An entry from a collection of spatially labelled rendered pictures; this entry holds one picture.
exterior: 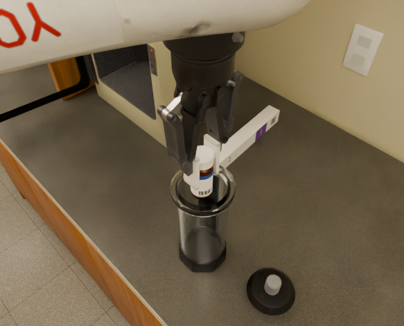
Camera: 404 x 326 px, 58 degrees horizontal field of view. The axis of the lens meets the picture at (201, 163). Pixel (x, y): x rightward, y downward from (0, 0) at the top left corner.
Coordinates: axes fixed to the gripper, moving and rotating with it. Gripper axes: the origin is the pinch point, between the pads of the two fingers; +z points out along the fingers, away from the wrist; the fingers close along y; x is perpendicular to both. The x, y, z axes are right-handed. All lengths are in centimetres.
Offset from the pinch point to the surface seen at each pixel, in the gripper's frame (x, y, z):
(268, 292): 16.3, -1.4, 23.9
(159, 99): -28.7, -14.9, 11.8
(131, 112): -42, -15, 24
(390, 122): 11, -58, 20
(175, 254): -3.3, 4.2, 28.1
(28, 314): -68, 39, 123
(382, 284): 30.6, -20.6, 27.8
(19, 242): -104, 25, 122
